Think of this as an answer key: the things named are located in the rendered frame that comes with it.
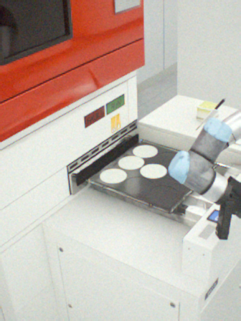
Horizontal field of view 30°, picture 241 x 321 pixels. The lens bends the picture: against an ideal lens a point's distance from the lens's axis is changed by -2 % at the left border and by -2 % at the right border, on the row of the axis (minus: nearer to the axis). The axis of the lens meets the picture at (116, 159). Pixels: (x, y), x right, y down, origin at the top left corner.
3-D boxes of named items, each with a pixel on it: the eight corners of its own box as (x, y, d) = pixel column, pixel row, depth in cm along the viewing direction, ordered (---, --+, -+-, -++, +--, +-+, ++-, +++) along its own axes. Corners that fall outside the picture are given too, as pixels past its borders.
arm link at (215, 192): (203, 198, 118) (196, 190, 126) (216, 207, 118) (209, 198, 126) (219, 175, 117) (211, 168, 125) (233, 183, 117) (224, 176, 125)
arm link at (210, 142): (206, 120, 128) (186, 152, 128) (211, 112, 117) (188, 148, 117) (231, 134, 127) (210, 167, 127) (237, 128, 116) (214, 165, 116)
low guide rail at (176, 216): (94, 189, 178) (93, 183, 176) (97, 187, 179) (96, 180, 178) (210, 234, 152) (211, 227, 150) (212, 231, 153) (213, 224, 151)
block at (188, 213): (185, 216, 151) (185, 209, 150) (190, 211, 153) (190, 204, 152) (206, 224, 147) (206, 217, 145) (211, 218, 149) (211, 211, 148)
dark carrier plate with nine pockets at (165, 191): (89, 180, 170) (89, 178, 170) (140, 142, 194) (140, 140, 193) (169, 210, 152) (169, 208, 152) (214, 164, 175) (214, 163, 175)
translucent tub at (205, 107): (195, 120, 193) (196, 105, 190) (203, 114, 198) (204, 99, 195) (211, 125, 189) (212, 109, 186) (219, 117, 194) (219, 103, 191)
